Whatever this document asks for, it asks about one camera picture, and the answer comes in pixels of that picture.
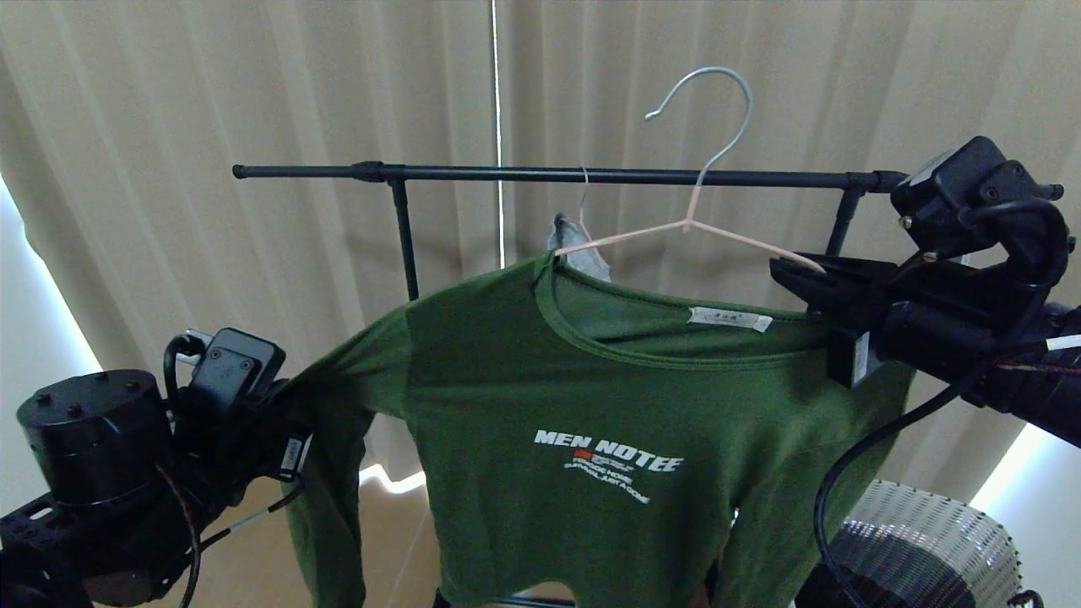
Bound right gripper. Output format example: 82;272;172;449
823;296;1002;391

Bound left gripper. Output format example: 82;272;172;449
173;390;314;503

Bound olive green garment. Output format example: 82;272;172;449
283;252;917;608

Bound pale grey shorts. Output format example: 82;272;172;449
546;213;613;284

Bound white laundry basket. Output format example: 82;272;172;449
794;480;1024;608

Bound black clothes rack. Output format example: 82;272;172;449
232;160;1067;608

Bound beige curtain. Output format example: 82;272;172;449
0;0;1081;508

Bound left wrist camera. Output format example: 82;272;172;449
163;328;286;416

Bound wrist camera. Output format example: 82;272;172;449
163;328;286;416
891;135;1077;292

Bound black cable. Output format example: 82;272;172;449
813;361;997;608
152;460;307;608

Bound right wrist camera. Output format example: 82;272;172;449
891;135;1077;292

